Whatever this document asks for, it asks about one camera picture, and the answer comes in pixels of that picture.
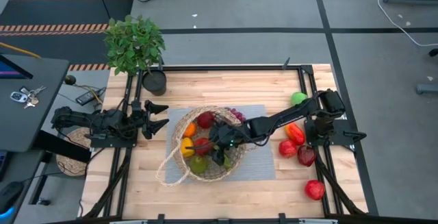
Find green pear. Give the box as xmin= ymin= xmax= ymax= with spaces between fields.
xmin=189 ymin=154 xmax=208 ymax=175

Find orange mandarin fruit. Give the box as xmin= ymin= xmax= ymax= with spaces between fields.
xmin=183 ymin=121 xmax=198 ymax=138

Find black power adapter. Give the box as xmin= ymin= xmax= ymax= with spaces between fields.
xmin=75 ymin=88 xmax=103 ymax=107

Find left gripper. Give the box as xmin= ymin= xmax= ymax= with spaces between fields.
xmin=125 ymin=99 xmax=170 ymax=140

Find white floor cable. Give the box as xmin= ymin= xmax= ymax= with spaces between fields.
xmin=355 ymin=0 xmax=438 ymax=47

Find green lime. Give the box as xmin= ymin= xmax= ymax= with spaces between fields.
xmin=290 ymin=92 xmax=309 ymax=107

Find key bunch with fob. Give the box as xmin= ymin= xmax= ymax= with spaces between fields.
xmin=10 ymin=86 xmax=47 ymax=109

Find dark red apple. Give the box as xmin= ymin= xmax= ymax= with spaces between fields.
xmin=296 ymin=145 xmax=317 ymax=167

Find yellow bell pepper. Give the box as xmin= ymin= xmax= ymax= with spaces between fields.
xmin=180 ymin=137 xmax=196 ymax=158

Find grey woven placemat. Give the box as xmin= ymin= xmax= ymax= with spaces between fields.
xmin=164 ymin=105 xmax=276 ymax=183

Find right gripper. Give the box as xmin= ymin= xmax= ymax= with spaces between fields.
xmin=194 ymin=123 xmax=247 ymax=167

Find woven straw basket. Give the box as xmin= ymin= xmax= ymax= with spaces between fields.
xmin=155 ymin=105 xmax=258 ymax=187

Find black desk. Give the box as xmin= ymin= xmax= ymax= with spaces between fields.
xmin=0 ymin=54 xmax=70 ymax=153

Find purple grape bunch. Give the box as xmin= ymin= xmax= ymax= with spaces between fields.
xmin=227 ymin=107 xmax=246 ymax=122

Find round woven stool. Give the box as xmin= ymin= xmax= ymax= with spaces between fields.
xmin=55 ymin=127 xmax=92 ymax=177

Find red orange bell pepper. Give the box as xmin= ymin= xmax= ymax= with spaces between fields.
xmin=285 ymin=122 xmax=306 ymax=146

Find computer monitor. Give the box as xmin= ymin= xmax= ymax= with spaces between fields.
xmin=0 ymin=54 xmax=34 ymax=80

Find black hazard striped floor mat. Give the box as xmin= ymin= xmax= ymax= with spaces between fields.
xmin=0 ymin=0 xmax=134 ymax=71

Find yellow cable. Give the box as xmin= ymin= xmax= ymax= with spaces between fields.
xmin=0 ymin=42 xmax=42 ymax=59

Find black aluminium table frame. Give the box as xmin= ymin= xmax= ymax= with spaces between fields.
xmin=77 ymin=63 xmax=379 ymax=224

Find black plant pot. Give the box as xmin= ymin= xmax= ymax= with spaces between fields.
xmin=142 ymin=69 xmax=168 ymax=97

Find green leafy plant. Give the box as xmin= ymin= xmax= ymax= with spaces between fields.
xmin=103 ymin=14 xmax=166 ymax=77

